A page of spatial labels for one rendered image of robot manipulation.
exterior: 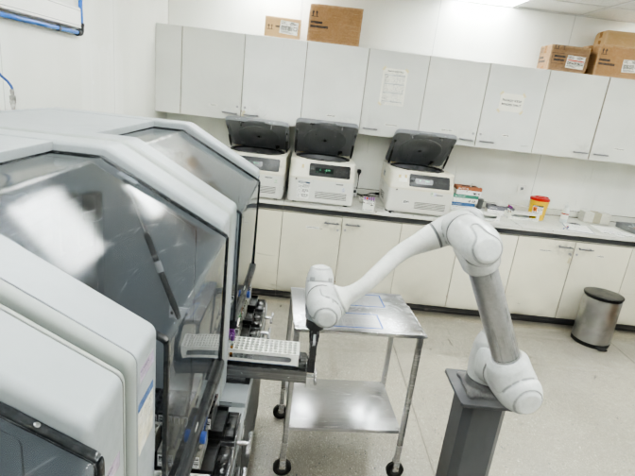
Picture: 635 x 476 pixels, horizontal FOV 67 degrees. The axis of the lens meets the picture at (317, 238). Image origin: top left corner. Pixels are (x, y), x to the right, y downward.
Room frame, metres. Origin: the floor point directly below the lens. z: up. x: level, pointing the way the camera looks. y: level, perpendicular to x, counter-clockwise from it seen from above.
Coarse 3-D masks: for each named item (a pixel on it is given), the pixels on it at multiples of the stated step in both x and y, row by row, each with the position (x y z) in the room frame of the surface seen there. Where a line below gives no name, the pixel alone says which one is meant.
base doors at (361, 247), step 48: (288, 240) 3.92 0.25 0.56; (336, 240) 3.93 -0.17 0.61; (384, 240) 3.96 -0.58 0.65; (528, 240) 4.01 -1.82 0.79; (288, 288) 3.92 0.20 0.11; (384, 288) 3.96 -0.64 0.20; (432, 288) 3.98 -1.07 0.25; (528, 288) 4.02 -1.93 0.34; (576, 288) 4.03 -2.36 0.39; (624, 288) 4.06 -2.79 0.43
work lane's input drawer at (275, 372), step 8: (304, 352) 1.69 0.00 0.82; (304, 360) 1.64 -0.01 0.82; (232, 368) 1.56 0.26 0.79; (240, 368) 1.56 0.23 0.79; (248, 368) 1.57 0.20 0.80; (256, 368) 1.57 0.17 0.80; (264, 368) 1.57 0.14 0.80; (272, 368) 1.57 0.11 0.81; (280, 368) 1.58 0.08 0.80; (288, 368) 1.58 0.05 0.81; (296, 368) 1.58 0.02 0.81; (304, 368) 1.59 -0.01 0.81; (232, 376) 1.56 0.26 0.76; (240, 376) 1.56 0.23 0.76; (248, 376) 1.57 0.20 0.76; (256, 376) 1.57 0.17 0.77; (264, 376) 1.57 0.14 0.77; (272, 376) 1.57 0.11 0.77; (280, 376) 1.57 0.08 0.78; (288, 376) 1.57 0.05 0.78; (296, 376) 1.57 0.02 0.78; (304, 376) 1.58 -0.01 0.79; (312, 376) 1.64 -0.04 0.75
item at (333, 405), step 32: (288, 320) 2.30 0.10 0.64; (352, 320) 2.02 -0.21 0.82; (384, 320) 2.06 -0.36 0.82; (416, 320) 2.10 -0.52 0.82; (416, 352) 1.96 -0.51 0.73; (288, 384) 1.89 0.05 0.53; (320, 384) 2.28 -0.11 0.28; (352, 384) 2.32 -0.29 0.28; (384, 384) 2.38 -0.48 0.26; (288, 416) 1.89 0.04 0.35; (320, 416) 2.01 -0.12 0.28; (352, 416) 2.04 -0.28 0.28; (384, 416) 2.07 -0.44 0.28
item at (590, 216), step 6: (582, 210) 4.58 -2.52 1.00; (582, 216) 4.54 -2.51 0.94; (588, 216) 4.51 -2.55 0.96; (594, 216) 4.50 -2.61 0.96; (600, 216) 4.50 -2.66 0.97; (606, 216) 4.50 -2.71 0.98; (588, 222) 4.51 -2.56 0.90; (594, 222) 4.50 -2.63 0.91; (600, 222) 4.50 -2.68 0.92; (606, 222) 4.50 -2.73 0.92
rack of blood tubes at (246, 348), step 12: (240, 336) 1.68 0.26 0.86; (228, 348) 1.58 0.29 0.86; (240, 348) 1.60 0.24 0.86; (252, 348) 1.60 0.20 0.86; (264, 348) 1.61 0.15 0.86; (276, 348) 1.63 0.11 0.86; (288, 348) 1.63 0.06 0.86; (240, 360) 1.58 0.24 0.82; (252, 360) 1.58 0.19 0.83; (264, 360) 1.62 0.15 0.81; (276, 360) 1.63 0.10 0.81; (288, 360) 1.64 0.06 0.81
